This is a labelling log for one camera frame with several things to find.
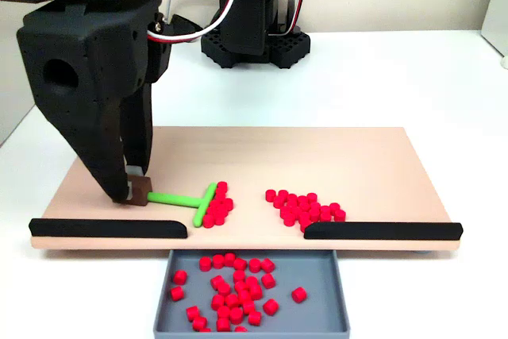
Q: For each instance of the beige board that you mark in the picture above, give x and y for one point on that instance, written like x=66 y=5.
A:
x=297 y=164

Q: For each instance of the blue board foot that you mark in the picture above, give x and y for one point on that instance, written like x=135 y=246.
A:
x=422 y=253

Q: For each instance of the black foam strip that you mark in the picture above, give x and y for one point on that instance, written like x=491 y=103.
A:
x=381 y=232
x=107 y=228

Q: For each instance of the white box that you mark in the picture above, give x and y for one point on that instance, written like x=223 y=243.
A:
x=498 y=5

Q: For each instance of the green T-shaped pusher tool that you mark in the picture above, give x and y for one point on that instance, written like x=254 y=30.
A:
x=174 y=198

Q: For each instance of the small white round object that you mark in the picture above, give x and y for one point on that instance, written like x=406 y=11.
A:
x=504 y=62

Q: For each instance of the grey tray container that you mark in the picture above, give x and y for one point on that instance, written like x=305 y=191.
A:
x=317 y=315

